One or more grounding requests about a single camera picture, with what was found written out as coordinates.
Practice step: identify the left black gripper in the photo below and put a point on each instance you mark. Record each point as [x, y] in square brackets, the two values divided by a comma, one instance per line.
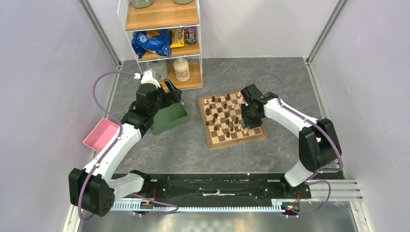
[174, 95]

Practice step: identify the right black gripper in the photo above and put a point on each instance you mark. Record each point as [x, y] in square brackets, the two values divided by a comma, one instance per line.
[253, 123]

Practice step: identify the wooden chess board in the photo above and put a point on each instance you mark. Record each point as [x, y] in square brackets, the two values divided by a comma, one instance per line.
[223, 122]

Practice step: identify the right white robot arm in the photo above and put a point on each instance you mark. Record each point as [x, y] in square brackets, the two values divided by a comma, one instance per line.
[318, 141]

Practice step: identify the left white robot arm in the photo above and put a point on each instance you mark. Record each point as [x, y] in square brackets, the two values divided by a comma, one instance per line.
[92, 188]

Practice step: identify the green plastic tray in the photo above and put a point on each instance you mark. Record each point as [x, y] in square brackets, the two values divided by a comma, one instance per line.
[169, 118]

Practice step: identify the cream lotion bottle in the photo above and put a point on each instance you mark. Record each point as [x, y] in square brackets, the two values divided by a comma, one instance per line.
[181, 68]

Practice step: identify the blue snack bag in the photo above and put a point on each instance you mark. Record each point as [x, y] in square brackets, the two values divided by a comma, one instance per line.
[155, 41]

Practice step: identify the yellow candy bag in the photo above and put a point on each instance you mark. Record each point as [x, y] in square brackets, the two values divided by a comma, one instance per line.
[177, 38]

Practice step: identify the brown candy bag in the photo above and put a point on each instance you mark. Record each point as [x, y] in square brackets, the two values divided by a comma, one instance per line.
[190, 35]

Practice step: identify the pink plastic tray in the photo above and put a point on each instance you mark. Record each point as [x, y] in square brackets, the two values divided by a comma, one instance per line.
[100, 136]

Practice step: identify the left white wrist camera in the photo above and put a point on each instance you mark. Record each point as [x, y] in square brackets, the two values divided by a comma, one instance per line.
[147, 77]

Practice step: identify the white wire wooden shelf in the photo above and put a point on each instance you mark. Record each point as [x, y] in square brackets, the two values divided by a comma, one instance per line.
[140, 15]

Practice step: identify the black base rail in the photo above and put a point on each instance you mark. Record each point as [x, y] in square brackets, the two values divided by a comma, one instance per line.
[221, 190]

